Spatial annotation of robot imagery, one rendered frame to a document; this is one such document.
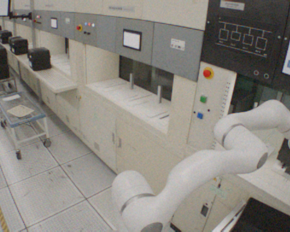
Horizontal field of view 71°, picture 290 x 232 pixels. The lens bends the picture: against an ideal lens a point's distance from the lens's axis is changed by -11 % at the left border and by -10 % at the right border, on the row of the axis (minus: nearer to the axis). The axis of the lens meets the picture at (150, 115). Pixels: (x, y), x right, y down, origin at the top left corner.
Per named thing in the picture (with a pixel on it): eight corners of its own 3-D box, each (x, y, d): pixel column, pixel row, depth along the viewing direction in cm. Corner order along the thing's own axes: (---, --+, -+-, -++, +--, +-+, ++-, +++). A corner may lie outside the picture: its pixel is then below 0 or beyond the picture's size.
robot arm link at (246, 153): (122, 210, 73) (139, 251, 60) (107, 191, 66) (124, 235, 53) (241, 139, 81) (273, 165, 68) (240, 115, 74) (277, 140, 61)
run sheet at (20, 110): (5, 111, 244) (4, 110, 243) (21, 104, 263) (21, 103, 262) (20, 118, 232) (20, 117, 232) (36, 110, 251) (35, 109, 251)
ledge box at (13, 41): (10, 53, 363) (8, 38, 351) (25, 51, 381) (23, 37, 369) (14, 55, 345) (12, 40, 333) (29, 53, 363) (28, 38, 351)
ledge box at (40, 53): (27, 67, 290) (25, 48, 278) (46, 63, 306) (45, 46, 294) (32, 72, 270) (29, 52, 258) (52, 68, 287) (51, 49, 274)
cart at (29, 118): (-1, 127, 294) (-9, 96, 272) (31, 116, 328) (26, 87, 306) (18, 161, 236) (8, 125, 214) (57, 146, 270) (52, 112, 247)
